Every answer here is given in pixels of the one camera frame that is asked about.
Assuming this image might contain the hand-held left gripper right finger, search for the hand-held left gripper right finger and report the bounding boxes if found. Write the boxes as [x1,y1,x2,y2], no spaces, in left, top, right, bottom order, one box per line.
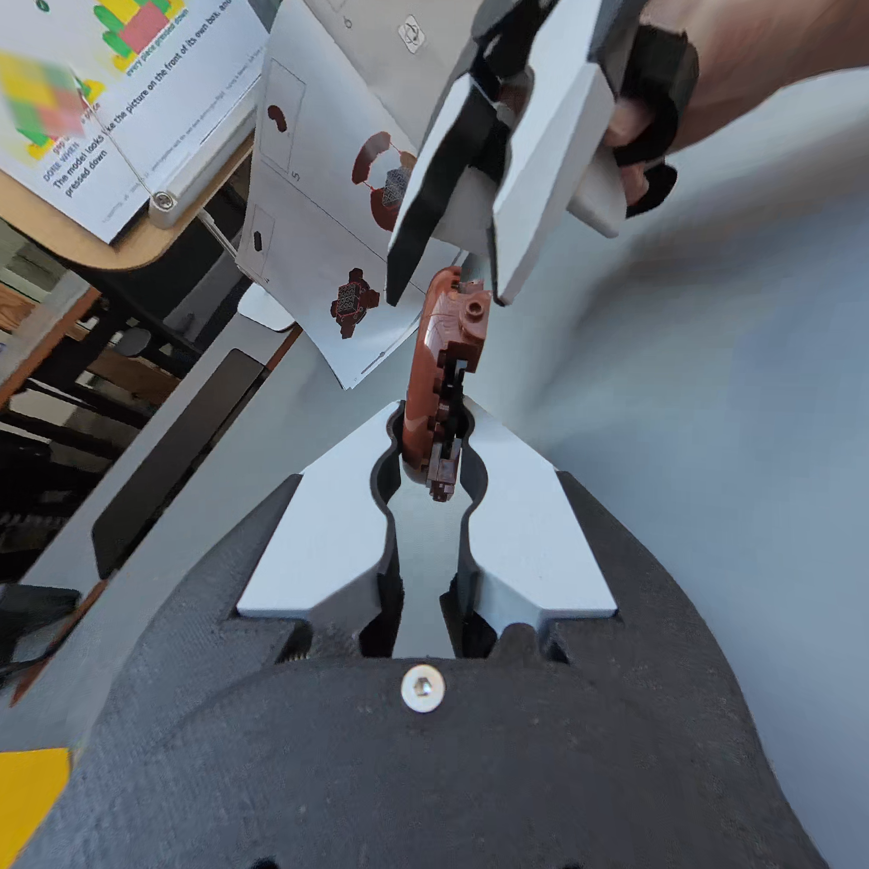
[440,396,619,658]

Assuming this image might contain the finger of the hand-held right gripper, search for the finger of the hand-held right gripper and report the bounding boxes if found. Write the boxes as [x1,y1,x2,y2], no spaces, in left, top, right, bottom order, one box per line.
[386,71,511,306]
[490,0,617,306]

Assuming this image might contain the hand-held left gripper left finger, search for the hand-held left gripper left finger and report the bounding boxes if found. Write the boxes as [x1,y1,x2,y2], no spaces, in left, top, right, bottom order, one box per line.
[236,401,408,658]

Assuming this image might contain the brown round brick model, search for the brown round brick model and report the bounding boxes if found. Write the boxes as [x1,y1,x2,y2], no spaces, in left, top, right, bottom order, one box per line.
[401,266,493,503]

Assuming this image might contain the yellow plastic bin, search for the yellow plastic bin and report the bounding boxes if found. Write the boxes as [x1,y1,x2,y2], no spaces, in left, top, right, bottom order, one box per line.
[0,747,73,866]

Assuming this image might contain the grey adjoining desk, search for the grey adjoining desk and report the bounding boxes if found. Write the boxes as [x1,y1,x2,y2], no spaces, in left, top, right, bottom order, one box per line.
[14,315,303,588]

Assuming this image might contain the building instruction booklet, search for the building instruction booklet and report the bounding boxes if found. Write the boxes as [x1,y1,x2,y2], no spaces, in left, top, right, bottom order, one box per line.
[236,0,476,391]

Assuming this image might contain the printed instruction sheet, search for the printed instruction sheet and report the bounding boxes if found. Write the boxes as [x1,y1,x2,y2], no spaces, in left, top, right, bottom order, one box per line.
[0,0,272,245]

